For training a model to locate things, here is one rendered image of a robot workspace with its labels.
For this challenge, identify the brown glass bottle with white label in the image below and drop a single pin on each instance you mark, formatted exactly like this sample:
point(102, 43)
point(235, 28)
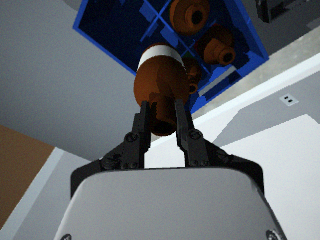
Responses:
point(161, 79)

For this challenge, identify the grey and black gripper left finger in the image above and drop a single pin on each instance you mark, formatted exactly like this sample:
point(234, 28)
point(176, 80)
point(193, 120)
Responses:
point(127, 155)

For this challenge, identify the blue plastic crate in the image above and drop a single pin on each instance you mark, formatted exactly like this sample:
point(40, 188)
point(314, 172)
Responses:
point(118, 24)

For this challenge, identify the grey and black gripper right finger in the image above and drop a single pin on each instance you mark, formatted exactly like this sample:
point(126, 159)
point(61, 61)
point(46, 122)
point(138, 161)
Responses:
point(200, 152)

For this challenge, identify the black shallow tray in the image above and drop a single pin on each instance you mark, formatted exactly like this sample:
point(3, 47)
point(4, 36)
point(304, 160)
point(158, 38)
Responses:
point(278, 8)

